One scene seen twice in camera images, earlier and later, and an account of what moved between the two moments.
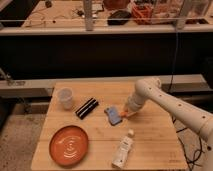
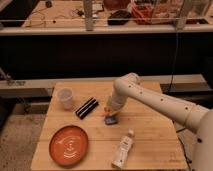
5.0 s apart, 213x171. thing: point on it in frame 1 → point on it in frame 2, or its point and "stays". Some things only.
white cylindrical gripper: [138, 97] → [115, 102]
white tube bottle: [121, 155] stays
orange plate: [69, 145] stays
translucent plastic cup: [65, 95] stays
